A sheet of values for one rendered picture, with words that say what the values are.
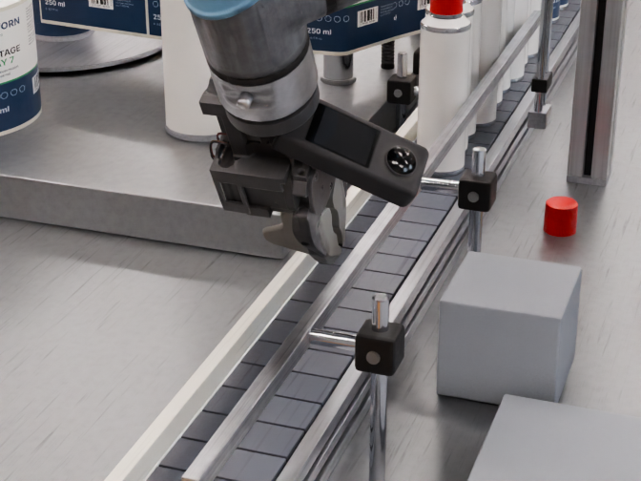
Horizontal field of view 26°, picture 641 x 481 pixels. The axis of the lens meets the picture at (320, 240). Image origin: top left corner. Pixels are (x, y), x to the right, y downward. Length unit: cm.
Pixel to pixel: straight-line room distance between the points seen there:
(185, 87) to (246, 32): 62
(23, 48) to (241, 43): 71
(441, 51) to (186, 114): 31
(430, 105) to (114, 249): 36
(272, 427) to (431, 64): 52
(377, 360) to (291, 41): 23
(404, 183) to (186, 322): 33
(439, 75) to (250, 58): 51
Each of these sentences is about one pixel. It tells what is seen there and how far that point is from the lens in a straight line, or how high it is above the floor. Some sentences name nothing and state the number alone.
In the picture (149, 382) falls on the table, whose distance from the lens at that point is 119.
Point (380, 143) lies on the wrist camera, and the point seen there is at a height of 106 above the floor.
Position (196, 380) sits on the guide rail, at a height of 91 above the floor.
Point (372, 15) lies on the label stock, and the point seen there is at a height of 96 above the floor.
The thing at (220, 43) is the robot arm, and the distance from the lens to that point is 94.
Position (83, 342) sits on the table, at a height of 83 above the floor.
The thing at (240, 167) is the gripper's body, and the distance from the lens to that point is 106.
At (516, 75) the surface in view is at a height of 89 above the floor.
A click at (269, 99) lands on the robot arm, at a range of 98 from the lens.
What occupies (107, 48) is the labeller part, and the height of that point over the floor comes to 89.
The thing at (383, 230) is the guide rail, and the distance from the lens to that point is 115.
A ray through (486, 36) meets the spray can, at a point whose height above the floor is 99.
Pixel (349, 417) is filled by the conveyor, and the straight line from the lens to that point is 109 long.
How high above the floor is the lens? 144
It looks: 25 degrees down
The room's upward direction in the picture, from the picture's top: straight up
